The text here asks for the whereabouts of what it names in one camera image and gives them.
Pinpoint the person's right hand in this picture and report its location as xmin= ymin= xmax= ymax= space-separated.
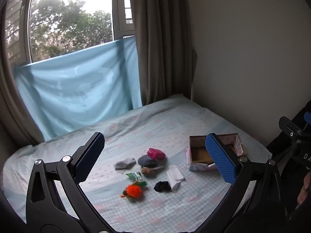
xmin=297 ymin=171 xmax=311 ymax=205

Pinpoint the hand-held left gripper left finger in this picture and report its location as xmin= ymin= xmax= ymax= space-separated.
xmin=25 ymin=131 xmax=105 ymax=233

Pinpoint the orange fluffy pompom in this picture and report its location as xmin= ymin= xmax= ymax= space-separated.
xmin=120 ymin=184 xmax=146 ymax=201

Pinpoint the light blue hanging cloth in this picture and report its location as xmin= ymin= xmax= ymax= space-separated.
xmin=13 ymin=36 xmax=143 ymax=142

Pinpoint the brown curtain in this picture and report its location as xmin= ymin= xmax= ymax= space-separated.
xmin=131 ymin=0 xmax=198 ymax=106
xmin=0 ymin=41 xmax=46 ymax=148

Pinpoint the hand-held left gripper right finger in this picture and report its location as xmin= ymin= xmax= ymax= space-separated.
xmin=194 ymin=133 xmax=286 ymax=233

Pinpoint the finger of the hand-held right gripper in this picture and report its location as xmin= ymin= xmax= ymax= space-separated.
xmin=279 ymin=112 xmax=311 ymax=139

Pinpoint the brown fuzzy toy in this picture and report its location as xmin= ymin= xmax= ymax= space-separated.
xmin=141 ymin=166 xmax=157 ymax=176

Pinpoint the white cloth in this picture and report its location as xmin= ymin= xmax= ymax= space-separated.
xmin=167 ymin=165 xmax=185 ymax=192

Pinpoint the pink pouch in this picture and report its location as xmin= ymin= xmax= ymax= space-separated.
xmin=147 ymin=148 xmax=166 ymax=160

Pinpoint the black sock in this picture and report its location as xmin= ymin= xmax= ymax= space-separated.
xmin=154 ymin=181 xmax=170 ymax=192

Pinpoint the cardboard box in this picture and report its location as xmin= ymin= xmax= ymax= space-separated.
xmin=186 ymin=133 xmax=248 ymax=172

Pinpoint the grey sock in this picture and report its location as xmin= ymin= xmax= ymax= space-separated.
xmin=114 ymin=158 xmax=137 ymax=175

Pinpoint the grey plush toy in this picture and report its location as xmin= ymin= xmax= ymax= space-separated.
xmin=138 ymin=154 xmax=168 ymax=170

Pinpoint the green wipes packet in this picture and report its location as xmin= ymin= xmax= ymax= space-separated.
xmin=126 ymin=171 xmax=148 ymax=186

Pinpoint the window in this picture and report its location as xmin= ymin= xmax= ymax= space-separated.
xmin=5 ymin=0 xmax=135 ymax=64

